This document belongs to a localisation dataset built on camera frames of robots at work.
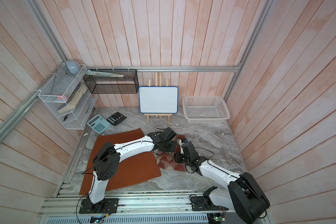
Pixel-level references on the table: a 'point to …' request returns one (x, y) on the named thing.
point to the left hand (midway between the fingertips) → (173, 150)
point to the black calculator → (116, 118)
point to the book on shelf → (74, 97)
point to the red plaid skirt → (166, 160)
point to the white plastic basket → (205, 109)
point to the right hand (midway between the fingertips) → (174, 153)
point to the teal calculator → (98, 123)
